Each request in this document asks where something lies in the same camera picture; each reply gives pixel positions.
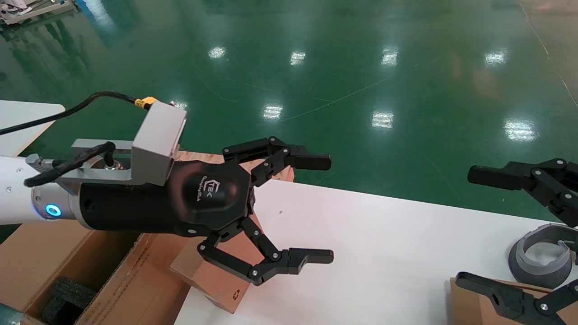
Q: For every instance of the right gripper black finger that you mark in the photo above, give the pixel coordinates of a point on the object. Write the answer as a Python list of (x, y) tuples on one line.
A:
[(510, 300), (519, 176)]

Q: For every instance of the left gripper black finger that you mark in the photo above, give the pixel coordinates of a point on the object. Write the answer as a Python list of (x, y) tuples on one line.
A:
[(311, 256)]

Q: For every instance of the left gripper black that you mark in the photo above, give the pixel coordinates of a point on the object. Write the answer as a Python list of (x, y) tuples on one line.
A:
[(180, 203)]

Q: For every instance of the small brown cardboard box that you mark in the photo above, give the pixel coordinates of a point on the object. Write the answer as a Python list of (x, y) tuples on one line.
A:
[(212, 282)]

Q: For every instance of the large open cardboard box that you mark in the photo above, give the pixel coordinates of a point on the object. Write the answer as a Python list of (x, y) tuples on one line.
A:
[(135, 289)]

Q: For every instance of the wooden pallet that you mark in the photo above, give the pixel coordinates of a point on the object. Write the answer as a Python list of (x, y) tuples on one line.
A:
[(283, 175)]

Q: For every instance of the brown cardboard carton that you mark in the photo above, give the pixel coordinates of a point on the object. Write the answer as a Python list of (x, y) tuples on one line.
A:
[(469, 311)]

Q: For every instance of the black foam insert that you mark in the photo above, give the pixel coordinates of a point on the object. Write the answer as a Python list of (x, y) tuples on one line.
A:
[(67, 298)]

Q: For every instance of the white side table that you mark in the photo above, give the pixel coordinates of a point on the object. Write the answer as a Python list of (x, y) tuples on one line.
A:
[(22, 126)]

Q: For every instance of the grey metal robot stand base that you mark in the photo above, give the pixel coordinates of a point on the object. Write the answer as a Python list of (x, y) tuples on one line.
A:
[(40, 10)]

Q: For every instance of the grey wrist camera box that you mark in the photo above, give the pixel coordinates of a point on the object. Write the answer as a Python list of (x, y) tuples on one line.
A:
[(158, 140)]

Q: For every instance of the silver camera mounting bracket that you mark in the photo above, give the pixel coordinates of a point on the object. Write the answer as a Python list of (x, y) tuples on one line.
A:
[(101, 176)]

